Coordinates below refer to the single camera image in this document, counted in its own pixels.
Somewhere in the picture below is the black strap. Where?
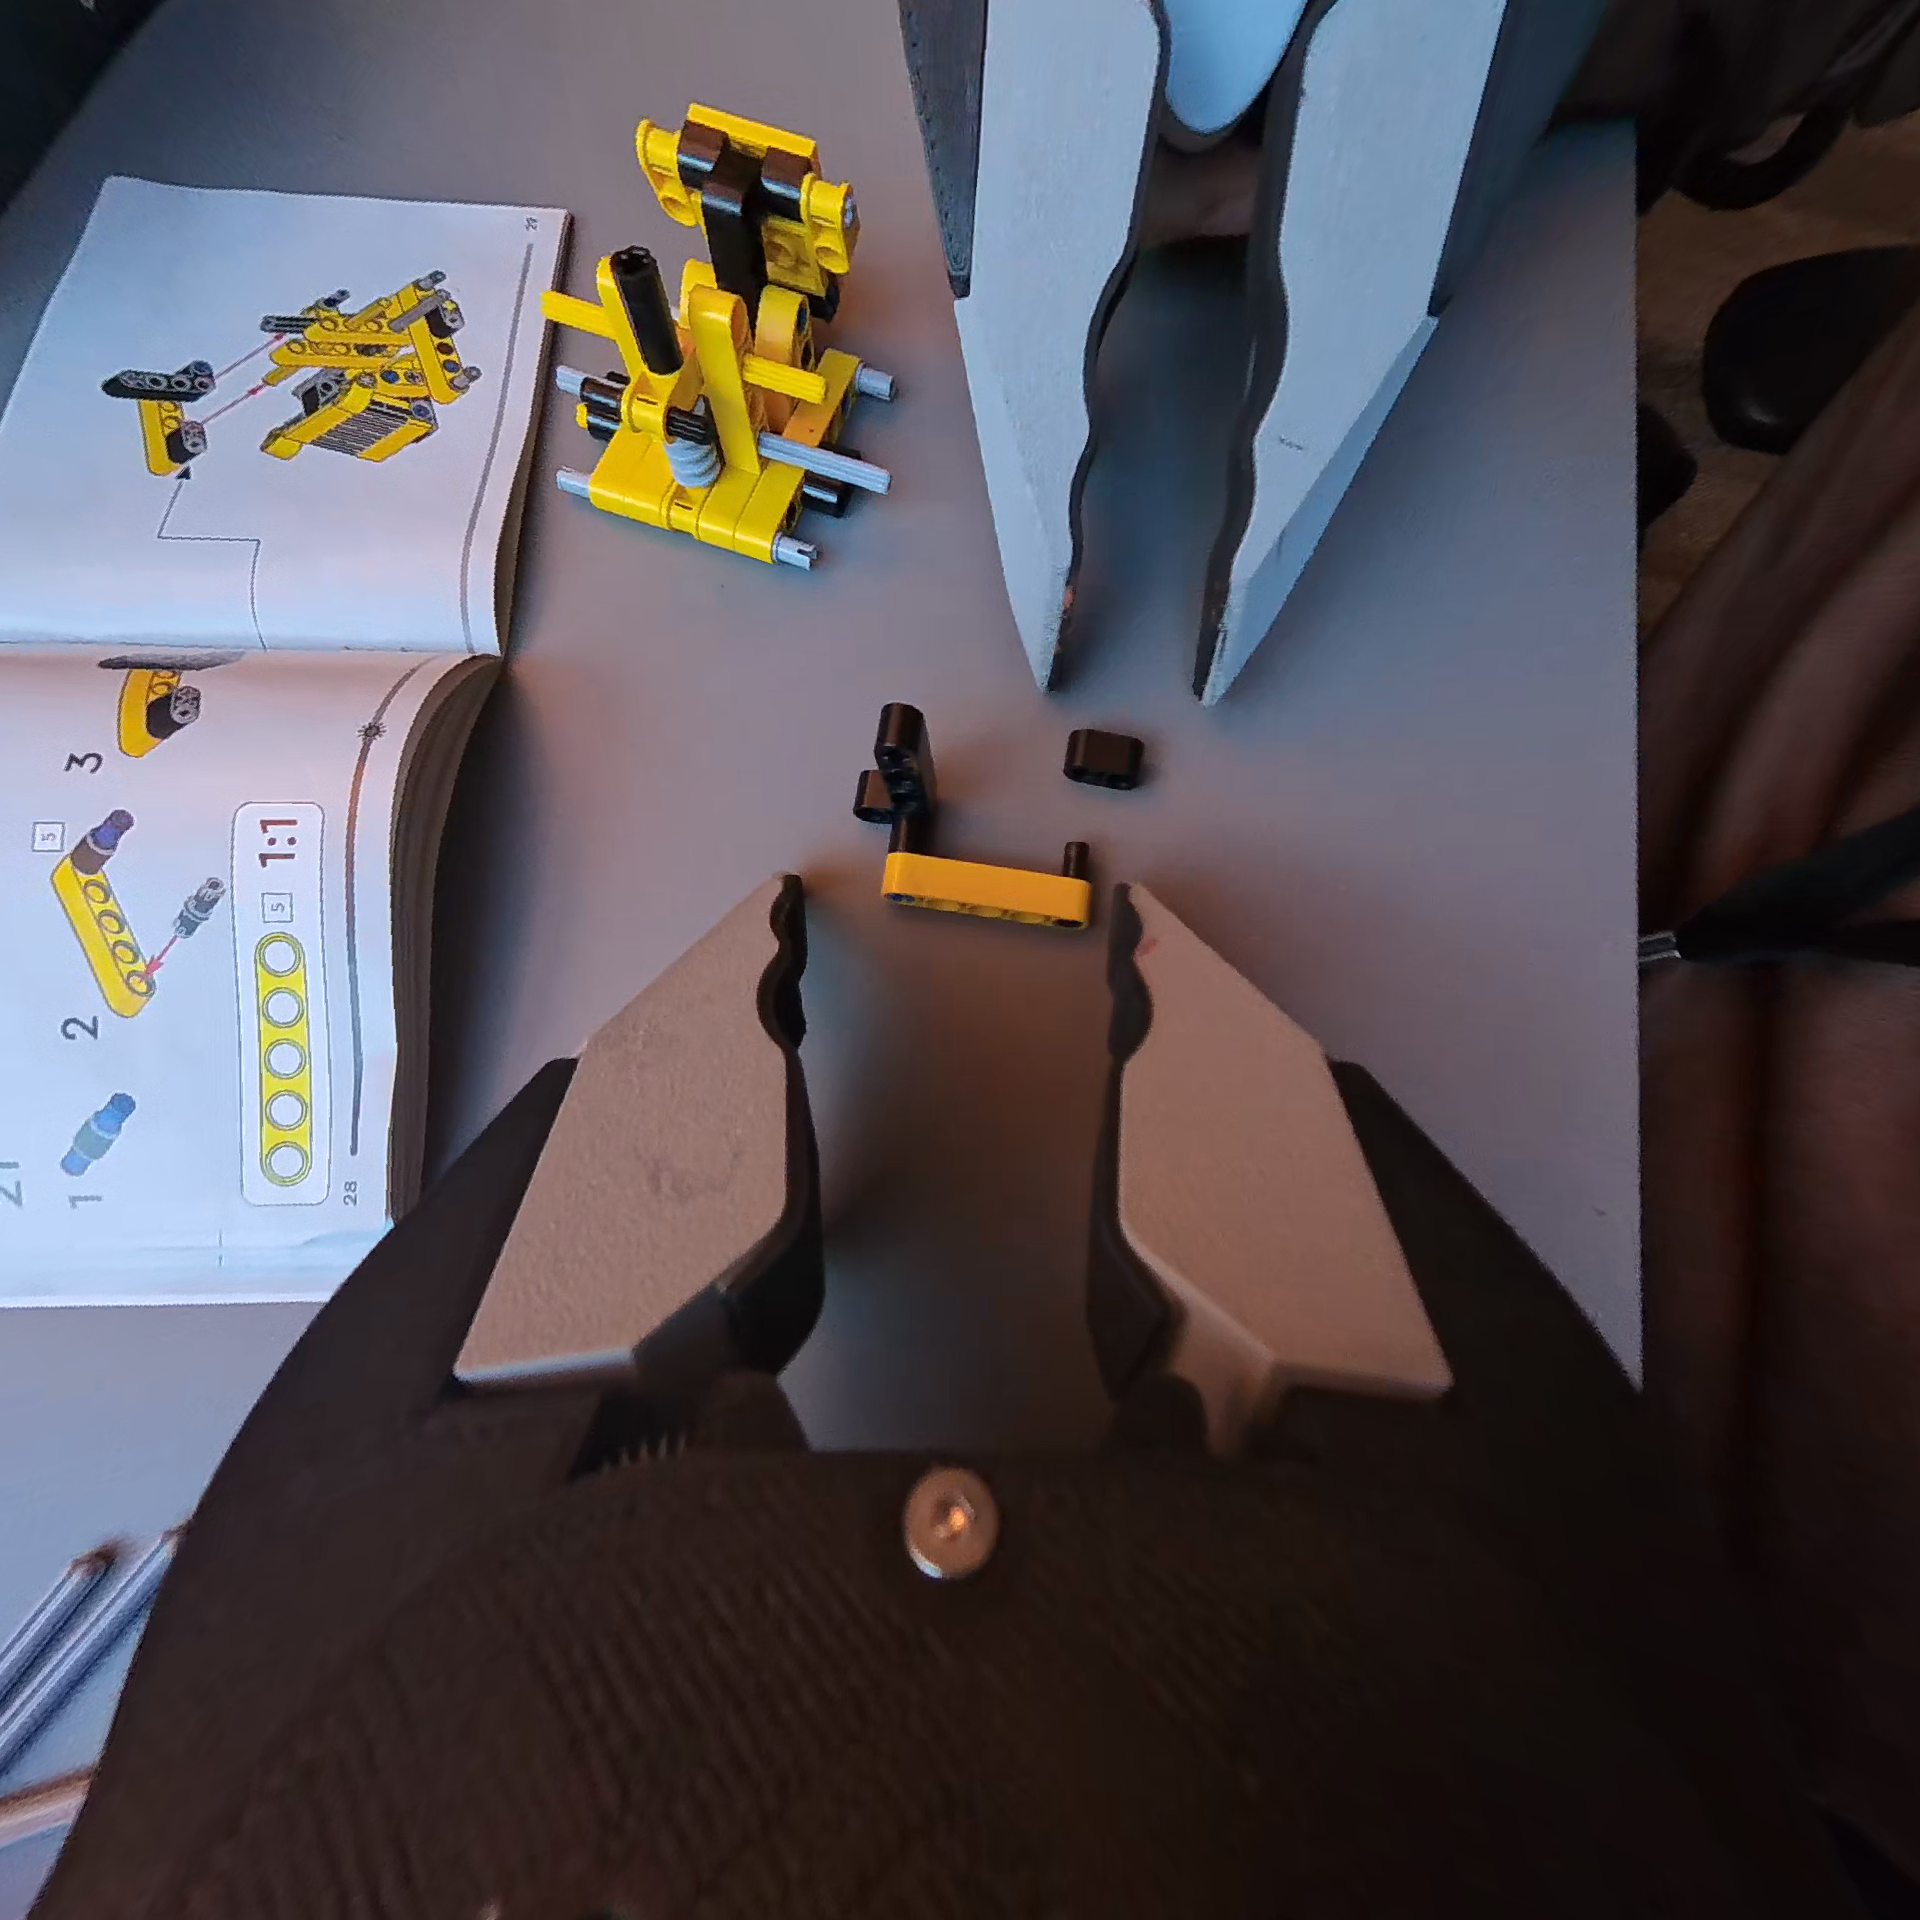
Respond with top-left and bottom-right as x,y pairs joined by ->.
1638,832 -> 1920,972

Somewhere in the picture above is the black rounded object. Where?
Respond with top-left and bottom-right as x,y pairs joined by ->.
1702,246 -> 1920,454

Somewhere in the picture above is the brown leather chair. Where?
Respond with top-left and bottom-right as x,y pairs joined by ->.
1634,300 -> 1920,1920

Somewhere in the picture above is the black angled lego piece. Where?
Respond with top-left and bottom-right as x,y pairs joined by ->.
853,702 -> 940,829

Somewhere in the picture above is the yellow lego beam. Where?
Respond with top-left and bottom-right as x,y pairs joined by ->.
879,840 -> 1096,934

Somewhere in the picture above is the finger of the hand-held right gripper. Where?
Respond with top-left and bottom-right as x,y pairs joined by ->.
1191,0 -> 1508,706
901,0 -> 1173,696

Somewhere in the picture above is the yellow lego model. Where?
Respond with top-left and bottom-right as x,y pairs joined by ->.
540,102 -> 903,570

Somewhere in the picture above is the grey rod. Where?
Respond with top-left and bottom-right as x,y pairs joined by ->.
0,1545 -> 118,1728
0,1526 -> 189,1776

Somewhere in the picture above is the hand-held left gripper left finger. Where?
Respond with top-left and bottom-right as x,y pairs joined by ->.
451,873 -> 828,1390

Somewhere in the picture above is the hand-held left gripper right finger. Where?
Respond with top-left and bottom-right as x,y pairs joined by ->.
1087,883 -> 1453,1450

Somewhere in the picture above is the lego instruction booklet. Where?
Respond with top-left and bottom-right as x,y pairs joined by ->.
0,176 -> 576,1310

